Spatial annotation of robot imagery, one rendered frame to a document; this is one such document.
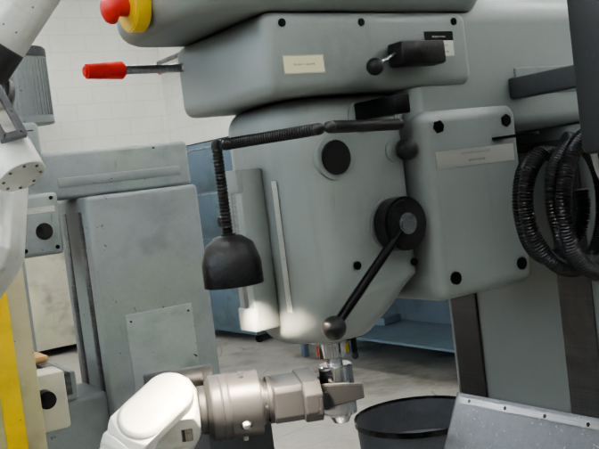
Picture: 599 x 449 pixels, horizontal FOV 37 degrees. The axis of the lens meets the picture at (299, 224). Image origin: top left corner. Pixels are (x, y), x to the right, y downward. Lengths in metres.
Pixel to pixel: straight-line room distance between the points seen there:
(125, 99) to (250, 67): 9.90
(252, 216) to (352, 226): 0.13
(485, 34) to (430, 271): 0.35
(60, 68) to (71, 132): 0.75
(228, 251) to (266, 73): 0.22
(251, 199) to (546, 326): 0.55
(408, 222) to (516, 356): 0.44
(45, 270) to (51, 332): 0.65
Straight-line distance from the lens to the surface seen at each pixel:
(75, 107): 10.74
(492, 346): 1.54
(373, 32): 1.16
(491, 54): 1.31
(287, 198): 1.12
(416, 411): 3.55
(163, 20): 1.10
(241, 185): 1.13
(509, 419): 1.53
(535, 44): 1.38
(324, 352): 1.22
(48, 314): 9.61
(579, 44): 1.14
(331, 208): 1.11
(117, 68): 1.20
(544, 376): 1.48
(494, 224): 1.27
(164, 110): 11.17
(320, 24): 1.11
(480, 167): 1.26
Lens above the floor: 1.53
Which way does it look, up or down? 3 degrees down
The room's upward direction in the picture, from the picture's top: 7 degrees counter-clockwise
